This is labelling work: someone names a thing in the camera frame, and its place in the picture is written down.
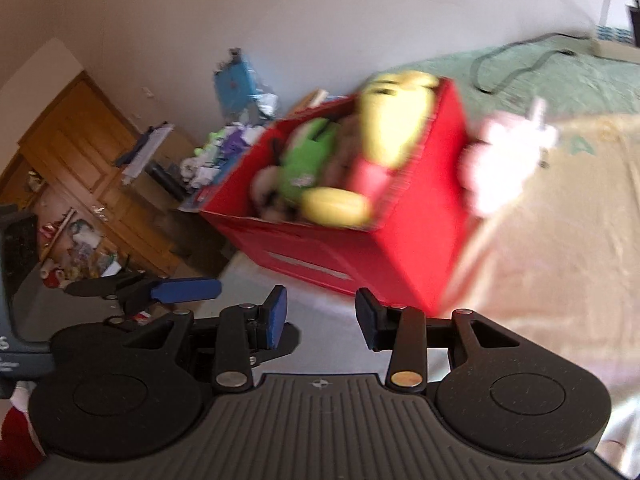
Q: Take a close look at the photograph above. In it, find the white plush toy in box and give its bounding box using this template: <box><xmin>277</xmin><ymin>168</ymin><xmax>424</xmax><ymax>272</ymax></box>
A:
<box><xmin>250</xmin><ymin>166</ymin><xmax>288</xmax><ymax>222</ymax></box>

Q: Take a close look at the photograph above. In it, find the black charger adapter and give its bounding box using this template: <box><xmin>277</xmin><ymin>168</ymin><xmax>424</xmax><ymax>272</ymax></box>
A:
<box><xmin>627</xmin><ymin>4</ymin><xmax>640</xmax><ymax>48</ymax></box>

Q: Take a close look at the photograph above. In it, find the wooden cabinet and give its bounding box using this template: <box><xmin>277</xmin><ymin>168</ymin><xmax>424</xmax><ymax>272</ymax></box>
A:
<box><xmin>1</xmin><ymin>73</ymin><xmax>182</xmax><ymax>276</ymax></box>

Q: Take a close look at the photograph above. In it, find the yellow plush toy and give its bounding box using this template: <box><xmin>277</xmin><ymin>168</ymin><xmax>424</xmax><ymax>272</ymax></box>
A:
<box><xmin>299</xmin><ymin>70</ymin><xmax>439</xmax><ymax>229</ymax></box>

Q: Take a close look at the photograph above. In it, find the green yellow cartoon bedsheet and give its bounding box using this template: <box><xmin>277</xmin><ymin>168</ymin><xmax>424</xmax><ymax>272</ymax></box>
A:
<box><xmin>219</xmin><ymin>34</ymin><xmax>640</xmax><ymax>476</ymax></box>

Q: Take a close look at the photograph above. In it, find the green plush toy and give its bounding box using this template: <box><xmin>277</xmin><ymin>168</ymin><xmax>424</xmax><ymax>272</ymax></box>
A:
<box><xmin>278</xmin><ymin>117</ymin><xmax>338</xmax><ymax>205</ymax></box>

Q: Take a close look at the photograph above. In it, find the brown plush toy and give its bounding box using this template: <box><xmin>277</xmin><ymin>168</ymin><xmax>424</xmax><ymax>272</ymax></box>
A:
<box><xmin>318</xmin><ymin>114</ymin><xmax>361</xmax><ymax>188</ymax></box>

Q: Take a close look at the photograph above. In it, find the white power strip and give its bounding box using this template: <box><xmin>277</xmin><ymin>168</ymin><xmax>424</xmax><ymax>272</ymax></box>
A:
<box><xmin>591</xmin><ymin>25</ymin><xmax>640</xmax><ymax>64</ymax></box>

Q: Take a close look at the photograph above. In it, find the blue box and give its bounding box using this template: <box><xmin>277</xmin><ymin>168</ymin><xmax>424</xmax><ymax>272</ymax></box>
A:
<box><xmin>214</xmin><ymin>48</ymin><xmax>257</xmax><ymax>119</ymax></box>

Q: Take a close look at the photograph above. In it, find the red cardboard box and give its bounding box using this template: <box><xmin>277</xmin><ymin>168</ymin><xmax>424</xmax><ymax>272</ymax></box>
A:
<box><xmin>200</xmin><ymin>78</ymin><xmax>472</xmax><ymax>315</ymax></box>

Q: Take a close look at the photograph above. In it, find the black charger cable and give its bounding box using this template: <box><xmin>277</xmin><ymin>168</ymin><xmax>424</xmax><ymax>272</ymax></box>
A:
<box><xmin>470</xmin><ymin>0</ymin><xmax>637</xmax><ymax>96</ymax></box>

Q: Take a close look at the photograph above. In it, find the white plush rabbit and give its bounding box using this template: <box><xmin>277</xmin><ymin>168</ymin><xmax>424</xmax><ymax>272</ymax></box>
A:
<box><xmin>458</xmin><ymin>96</ymin><xmax>559</xmax><ymax>218</ymax></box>

